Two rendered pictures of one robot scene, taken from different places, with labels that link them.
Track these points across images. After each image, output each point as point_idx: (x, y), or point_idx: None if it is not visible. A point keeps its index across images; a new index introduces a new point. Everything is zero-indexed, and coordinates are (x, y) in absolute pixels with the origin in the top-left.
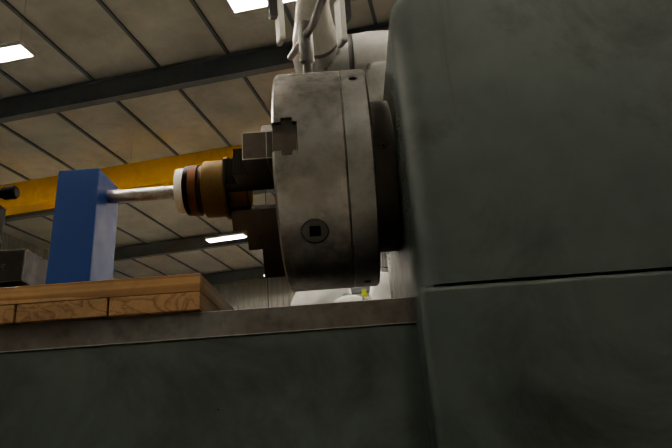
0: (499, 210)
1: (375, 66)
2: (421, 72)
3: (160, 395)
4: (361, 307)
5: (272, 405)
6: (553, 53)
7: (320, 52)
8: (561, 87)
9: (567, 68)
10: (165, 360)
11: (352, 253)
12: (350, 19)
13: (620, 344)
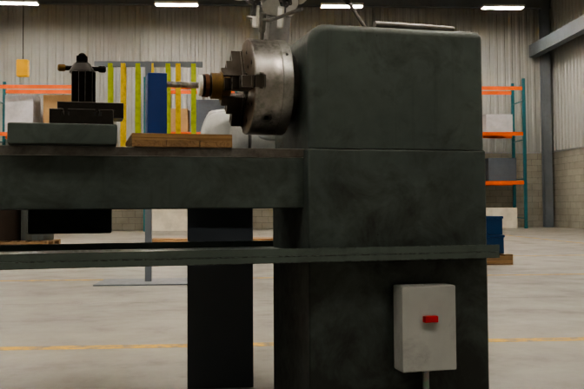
0: (336, 124)
1: None
2: (317, 68)
3: (217, 174)
4: (286, 151)
5: (255, 181)
6: (365, 66)
7: None
8: (365, 80)
9: (368, 73)
10: (218, 163)
11: (277, 126)
12: None
13: (365, 171)
